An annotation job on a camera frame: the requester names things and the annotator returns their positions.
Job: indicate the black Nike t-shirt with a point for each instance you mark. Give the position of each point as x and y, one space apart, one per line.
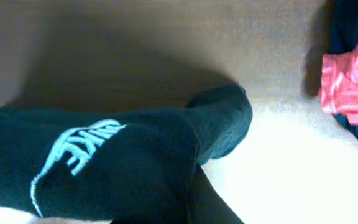
138 167

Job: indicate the red printed t-shirt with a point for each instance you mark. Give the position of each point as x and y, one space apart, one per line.
339 85

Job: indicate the navy folded garment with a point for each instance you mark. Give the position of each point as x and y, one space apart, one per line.
344 38

